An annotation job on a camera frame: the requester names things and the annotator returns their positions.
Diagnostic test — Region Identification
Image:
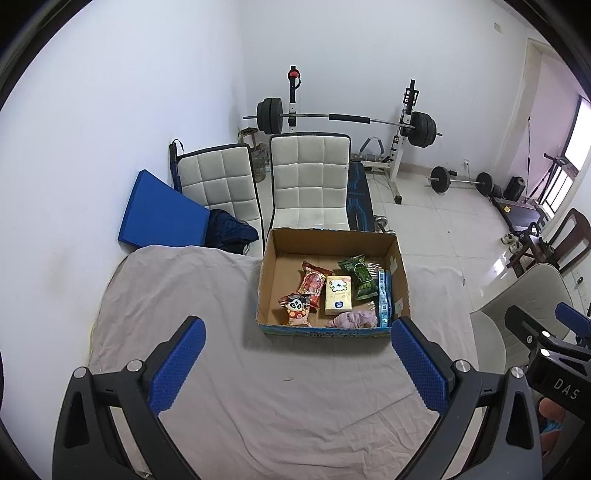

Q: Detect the small black barbell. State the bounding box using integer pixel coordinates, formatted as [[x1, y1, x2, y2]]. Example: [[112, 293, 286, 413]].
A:
[[427, 167, 495, 197]]

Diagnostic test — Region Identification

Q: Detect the black speaker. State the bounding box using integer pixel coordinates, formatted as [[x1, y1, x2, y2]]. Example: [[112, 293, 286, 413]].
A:
[[505, 175, 527, 202]]

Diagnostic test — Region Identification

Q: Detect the yellow tissue pack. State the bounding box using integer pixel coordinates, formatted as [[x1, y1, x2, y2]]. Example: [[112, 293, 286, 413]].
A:
[[324, 274, 354, 316]]

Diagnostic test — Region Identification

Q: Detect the person's right hand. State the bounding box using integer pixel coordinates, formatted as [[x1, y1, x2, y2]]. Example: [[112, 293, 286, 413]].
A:
[[539, 398, 568, 457]]

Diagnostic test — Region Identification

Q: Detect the large black barbell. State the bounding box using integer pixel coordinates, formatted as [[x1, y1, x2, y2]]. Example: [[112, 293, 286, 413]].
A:
[[243, 97, 443, 149]]

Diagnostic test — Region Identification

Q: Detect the red snack packet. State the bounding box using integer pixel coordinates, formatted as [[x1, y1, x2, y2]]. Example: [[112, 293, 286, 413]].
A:
[[295, 261, 332, 309]]

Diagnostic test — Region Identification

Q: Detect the cardboard box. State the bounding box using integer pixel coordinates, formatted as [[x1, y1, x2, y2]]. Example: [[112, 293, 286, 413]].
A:
[[255, 227, 411, 340]]

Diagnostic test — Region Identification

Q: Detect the white barbell rack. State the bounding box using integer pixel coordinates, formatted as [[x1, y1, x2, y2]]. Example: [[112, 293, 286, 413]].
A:
[[286, 65, 419, 204]]

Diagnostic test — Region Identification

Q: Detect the grey shell chair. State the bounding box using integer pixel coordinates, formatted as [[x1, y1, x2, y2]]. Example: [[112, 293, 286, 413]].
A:
[[470, 262, 578, 375]]

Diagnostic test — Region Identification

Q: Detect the black treadmill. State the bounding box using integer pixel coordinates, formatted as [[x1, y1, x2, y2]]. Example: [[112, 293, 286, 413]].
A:
[[492, 196, 548, 232]]

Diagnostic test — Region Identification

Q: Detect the black folding stand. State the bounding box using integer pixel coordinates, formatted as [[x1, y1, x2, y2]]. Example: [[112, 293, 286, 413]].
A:
[[531, 152, 578, 209]]

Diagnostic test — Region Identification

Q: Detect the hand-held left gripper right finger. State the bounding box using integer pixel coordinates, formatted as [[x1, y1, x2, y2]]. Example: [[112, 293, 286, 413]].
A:
[[391, 318, 544, 480]]

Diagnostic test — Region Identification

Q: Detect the panda print snack packet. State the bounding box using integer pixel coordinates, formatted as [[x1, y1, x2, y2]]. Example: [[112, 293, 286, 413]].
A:
[[278, 293, 315, 328]]

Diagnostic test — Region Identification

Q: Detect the dark blue jacket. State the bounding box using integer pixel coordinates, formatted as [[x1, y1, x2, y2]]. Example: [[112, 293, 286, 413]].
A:
[[205, 209, 260, 254]]

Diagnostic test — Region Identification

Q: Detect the black weight bench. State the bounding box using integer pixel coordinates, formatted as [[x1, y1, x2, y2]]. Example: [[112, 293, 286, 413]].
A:
[[346, 161, 376, 232]]

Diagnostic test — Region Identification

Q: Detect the blue foam mat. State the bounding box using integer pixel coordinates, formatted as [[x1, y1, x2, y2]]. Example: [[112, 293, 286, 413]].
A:
[[117, 170, 211, 250]]

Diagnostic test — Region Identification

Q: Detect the long blue packet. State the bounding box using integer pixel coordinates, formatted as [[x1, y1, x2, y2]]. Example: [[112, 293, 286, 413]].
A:
[[376, 269, 393, 329]]

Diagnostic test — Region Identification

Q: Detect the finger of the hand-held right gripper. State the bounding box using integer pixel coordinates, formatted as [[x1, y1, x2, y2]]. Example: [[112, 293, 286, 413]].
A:
[[504, 305, 561, 354], [555, 302, 591, 340]]

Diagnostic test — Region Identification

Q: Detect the dark wooden chair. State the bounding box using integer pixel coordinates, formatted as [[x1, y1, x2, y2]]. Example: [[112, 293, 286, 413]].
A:
[[508, 208, 591, 278]]

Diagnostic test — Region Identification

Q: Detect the white padded chair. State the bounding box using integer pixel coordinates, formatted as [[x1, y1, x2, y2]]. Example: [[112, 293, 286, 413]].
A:
[[269, 133, 352, 232], [177, 143, 264, 253]]

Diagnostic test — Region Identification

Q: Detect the grey cable handle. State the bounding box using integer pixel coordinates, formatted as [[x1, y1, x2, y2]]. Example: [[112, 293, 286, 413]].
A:
[[359, 137, 387, 162]]

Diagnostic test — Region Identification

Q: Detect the pink cloth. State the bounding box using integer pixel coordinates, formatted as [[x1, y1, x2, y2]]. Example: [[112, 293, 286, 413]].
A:
[[325, 311, 378, 330]]

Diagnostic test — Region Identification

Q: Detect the grey tablecloth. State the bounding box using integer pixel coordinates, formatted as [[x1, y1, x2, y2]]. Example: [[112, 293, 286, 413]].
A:
[[88, 244, 479, 480]]

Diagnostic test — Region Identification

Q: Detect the green snack packet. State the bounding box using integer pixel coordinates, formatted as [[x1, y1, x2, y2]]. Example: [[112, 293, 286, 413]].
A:
[[337, 255, 380, 302]]

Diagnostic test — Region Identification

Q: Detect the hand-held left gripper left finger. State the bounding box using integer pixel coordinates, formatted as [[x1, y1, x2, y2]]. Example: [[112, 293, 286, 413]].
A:
[[52, 315, 207, 480]]

